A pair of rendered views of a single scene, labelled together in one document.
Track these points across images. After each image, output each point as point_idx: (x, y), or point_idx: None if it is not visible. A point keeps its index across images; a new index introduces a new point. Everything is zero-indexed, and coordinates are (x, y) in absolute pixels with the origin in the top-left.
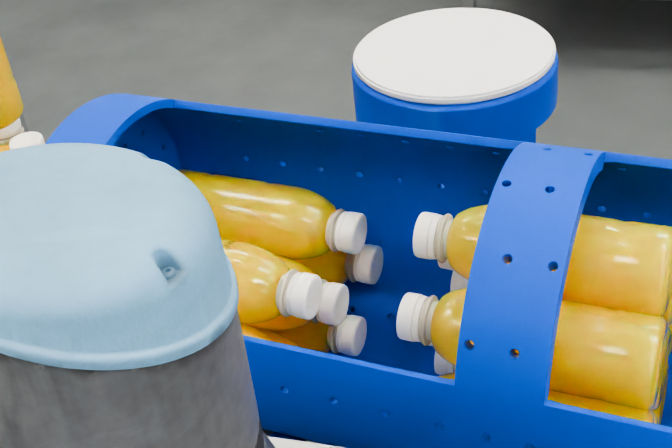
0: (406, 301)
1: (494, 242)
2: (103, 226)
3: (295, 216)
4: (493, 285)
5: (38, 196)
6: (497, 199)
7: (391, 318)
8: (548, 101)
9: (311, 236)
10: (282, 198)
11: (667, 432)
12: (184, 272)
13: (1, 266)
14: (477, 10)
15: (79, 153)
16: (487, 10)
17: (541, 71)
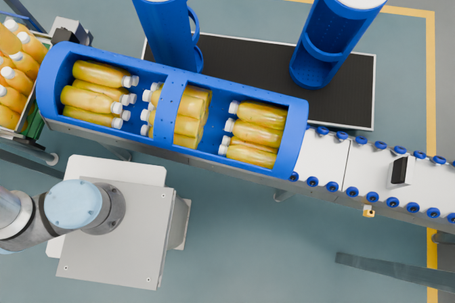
0: (142, 113)
1: (158, 115)
2: (78, 207)
3: (112, 81)
4: (159, 125)
5: (65, 200)
6: (159, 104)
7: (149, 41)
8: None
9: (117, 85)
10: (107, 76)
11: (196, 151)
12: (93, 211)
13: (65, 220)
14: None
15: (68, 186)
16: None
17: None
